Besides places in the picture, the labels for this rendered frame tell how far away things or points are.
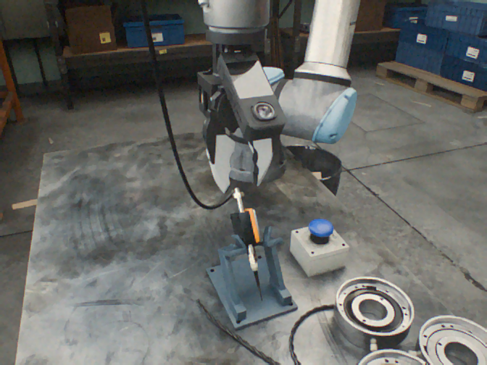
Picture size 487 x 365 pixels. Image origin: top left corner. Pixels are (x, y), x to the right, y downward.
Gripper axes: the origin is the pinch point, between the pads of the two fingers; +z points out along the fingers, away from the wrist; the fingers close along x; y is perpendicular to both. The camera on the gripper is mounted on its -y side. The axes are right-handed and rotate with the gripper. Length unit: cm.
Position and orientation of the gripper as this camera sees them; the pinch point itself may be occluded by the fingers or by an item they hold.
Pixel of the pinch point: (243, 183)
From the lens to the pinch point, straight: 55.3
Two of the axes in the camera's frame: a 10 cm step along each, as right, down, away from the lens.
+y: -3.8, -4.7, 7.9
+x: -9.2, 1.9, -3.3
